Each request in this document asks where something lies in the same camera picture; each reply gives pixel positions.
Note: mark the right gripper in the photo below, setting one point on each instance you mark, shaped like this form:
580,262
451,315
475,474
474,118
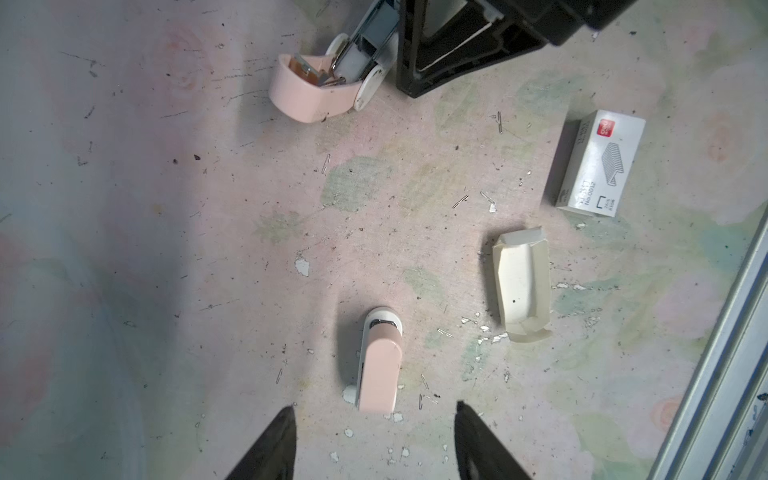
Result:
484,33

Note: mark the staple box sleeve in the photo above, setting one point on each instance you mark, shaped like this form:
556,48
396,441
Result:
601,159

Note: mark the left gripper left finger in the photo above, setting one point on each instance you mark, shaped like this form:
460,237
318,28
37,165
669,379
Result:
273,454

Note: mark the staple box tray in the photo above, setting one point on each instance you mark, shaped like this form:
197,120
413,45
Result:
521,265

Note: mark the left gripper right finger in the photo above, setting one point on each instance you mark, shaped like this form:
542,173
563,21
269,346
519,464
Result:
479,453

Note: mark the aluminium front rail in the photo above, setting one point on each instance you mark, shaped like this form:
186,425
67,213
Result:
720,428

